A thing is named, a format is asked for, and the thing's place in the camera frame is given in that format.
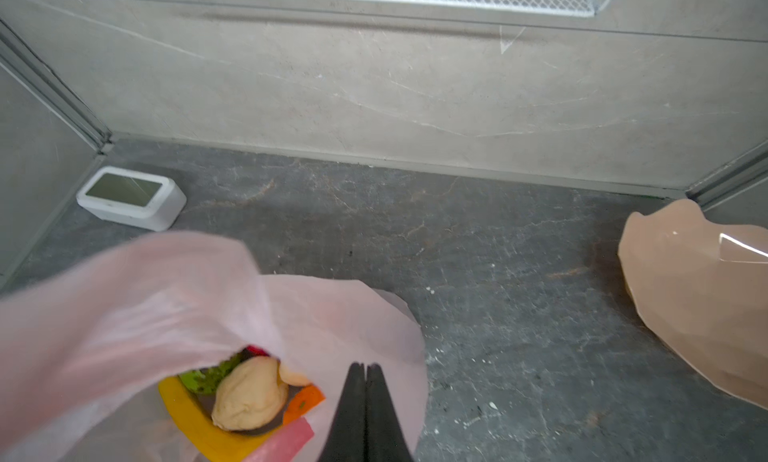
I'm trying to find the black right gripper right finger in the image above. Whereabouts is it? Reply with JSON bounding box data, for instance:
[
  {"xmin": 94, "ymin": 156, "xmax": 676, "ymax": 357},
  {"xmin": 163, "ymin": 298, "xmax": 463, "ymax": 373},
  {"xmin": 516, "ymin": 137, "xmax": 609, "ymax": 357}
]
[{"xmin": 365, "ymin": 364, "xmax": 413, "ymax": 462}]

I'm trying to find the yellow fake banana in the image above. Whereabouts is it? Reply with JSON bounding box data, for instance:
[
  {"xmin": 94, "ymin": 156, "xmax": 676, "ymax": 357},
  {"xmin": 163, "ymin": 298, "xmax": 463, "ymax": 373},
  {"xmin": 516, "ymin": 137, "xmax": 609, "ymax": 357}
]
[{"xmin": 157, "ymin": 376, "xmax": 279, "ymax": 462}]

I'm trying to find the pink printed plastic bag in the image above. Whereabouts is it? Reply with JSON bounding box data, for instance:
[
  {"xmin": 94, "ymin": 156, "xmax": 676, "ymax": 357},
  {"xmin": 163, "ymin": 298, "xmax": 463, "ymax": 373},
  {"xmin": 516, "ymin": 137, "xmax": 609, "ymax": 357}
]
[{"xmin": 1, "ymin": 231, "xmax": 428, "ymax": 461}]

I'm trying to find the peach scalloped plastic bowl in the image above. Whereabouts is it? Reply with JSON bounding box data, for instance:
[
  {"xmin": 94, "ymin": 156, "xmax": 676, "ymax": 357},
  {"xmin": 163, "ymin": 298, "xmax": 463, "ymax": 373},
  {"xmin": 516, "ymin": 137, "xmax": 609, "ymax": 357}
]
[{"xmin": 617, "ymin": 199, "xmax": 767, "ymax": 408}]

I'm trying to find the large orange fake orange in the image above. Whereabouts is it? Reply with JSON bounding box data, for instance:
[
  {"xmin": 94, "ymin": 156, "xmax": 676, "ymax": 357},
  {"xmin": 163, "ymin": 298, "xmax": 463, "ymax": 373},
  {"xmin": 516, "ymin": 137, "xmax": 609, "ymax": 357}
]
[{"xmin": 282, "ymin": 384, "xmax": 325, "ymax": 425}]

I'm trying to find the white digital clock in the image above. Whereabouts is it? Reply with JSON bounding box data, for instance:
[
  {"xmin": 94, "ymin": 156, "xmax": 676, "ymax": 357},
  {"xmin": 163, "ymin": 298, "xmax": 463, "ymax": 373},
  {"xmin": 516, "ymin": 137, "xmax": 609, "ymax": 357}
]
[{"xmin": 76, "ymin": 166, "xmax": 187, "ymax": 232}]

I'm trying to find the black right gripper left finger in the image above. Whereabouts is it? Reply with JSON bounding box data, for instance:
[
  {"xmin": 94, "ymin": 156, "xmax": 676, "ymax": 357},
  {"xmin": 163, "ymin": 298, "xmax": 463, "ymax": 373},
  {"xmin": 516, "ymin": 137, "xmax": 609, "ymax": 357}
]
[{"xmin": 318, "ymin": 362, "xmax": 366, "ymax": 462}]

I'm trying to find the green fake fruit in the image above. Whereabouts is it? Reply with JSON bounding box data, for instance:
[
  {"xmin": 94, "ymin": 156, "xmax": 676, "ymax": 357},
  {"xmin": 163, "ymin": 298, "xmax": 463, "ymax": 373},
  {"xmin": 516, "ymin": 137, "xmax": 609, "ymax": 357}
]
[{"xmin": 178, "ymin": 353, "xmax": 244, "ymax": 395}]

